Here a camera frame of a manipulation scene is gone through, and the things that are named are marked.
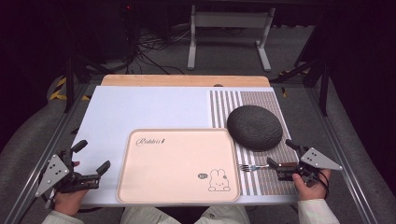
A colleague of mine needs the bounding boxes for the dark round textured plate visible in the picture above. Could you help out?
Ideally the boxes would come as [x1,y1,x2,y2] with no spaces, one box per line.
[226,105,284,153]

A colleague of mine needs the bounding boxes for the fork with brown handle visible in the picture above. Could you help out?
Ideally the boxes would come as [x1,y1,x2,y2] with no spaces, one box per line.
[238,161,298,173]

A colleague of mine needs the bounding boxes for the striped woven placemat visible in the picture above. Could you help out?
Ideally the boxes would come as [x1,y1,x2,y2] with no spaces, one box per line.
[207,90,301,197]

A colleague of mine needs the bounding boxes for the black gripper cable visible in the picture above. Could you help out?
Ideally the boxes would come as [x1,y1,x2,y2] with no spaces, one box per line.
[318,169,331,200]

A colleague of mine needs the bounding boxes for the pink tray with rabbit print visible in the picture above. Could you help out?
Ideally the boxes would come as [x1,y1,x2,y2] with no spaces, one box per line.
[116,128,242,204]

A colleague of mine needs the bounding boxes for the black cables on floor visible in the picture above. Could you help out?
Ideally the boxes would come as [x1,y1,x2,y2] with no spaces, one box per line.
[102,18,194,76]

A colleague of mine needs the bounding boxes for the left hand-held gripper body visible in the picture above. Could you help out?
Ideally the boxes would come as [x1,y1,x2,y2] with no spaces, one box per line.
[35,150,101,198]

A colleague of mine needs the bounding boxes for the person's left hand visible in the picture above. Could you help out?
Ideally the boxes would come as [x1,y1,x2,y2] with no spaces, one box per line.
[53,161,90,217]

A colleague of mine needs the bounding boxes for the black tripod stand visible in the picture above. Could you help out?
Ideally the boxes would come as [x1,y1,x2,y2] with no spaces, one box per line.
[270,46,332,118]
[61,52,110,114]

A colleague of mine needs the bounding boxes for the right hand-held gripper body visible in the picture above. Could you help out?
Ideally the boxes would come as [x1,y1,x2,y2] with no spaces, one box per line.
[276,147,344,189]

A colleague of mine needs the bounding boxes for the aluminium frame rail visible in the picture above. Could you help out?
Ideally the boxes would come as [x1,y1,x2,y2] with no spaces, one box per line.
[304,87,379,224]
[2,83,92,224]

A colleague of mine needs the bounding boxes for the person's right hand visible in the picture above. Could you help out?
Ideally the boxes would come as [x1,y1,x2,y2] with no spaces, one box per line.
[291,168,332,202]

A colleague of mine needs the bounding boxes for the wooden board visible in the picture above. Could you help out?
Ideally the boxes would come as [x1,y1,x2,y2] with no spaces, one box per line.
[100,74,271,88]

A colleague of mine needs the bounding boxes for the grey metal stand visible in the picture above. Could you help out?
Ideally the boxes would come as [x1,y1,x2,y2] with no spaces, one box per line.
[186,4,276,73]

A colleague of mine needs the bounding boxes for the person's legs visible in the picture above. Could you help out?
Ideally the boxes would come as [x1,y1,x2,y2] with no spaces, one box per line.
[119,204,252,224]

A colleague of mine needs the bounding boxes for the striped white placemat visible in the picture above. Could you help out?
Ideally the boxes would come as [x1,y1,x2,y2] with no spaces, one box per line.
[70,85,301,207]

